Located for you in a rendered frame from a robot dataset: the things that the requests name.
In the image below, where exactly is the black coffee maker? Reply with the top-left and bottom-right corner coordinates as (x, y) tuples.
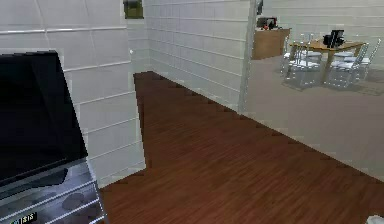
(256, 16), (279, 31)

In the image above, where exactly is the brown wooden counter cabinet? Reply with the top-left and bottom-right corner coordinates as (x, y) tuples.
(252, 27), (292, 61)

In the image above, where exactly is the white metal chair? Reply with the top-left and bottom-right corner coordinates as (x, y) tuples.
(344, 37), (382, 81)
(283, 35), (323, 90)
(280, 32), (324, 75)
(327, 42), (370, 90)

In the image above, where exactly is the wooden dining table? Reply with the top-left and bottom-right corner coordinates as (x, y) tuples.
(289, 39), (367, 84)

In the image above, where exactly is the black television set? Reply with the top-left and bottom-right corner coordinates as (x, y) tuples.
(0, 50), (89, 188)

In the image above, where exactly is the black box on table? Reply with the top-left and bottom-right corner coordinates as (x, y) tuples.
(322, 29), (346, 49)

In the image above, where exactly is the white object on floor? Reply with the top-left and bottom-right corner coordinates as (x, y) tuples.
(365, 214), (384, 224)

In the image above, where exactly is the green framed wall picture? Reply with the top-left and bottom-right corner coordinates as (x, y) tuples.
(123, 0), (145, 20)

